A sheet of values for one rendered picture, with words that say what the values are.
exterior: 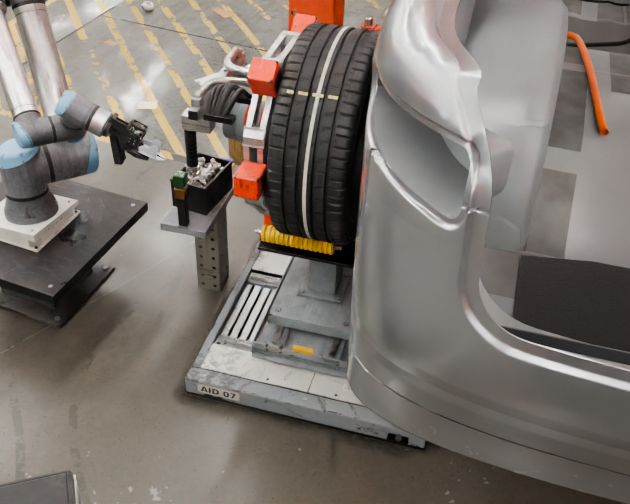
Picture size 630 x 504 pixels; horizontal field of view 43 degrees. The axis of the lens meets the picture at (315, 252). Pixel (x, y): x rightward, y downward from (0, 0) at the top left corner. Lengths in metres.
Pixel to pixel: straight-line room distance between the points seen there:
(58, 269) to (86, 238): 0.19
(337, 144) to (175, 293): 1.26
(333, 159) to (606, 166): 0.72
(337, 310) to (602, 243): 1.04
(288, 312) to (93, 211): 0.89
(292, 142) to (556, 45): 0.72
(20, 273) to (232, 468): 1.00
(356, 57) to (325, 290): 0.92
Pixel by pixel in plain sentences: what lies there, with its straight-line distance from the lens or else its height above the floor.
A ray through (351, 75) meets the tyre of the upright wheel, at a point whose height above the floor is 1.14.
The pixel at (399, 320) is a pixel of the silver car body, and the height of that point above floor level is 1.15.
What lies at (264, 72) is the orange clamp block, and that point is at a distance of 2.25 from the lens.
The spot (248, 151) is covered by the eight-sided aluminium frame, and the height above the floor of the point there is 0.92.
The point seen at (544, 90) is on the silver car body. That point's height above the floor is 1.26.
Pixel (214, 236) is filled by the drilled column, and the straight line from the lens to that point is 3.05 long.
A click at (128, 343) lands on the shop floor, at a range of 3.05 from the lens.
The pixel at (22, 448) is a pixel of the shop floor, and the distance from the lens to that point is 2.82.
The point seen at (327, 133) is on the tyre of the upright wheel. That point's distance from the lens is 2.20.
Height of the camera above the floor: 2.15
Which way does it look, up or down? 39 degrees down
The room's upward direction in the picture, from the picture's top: 3 degrees clockwise
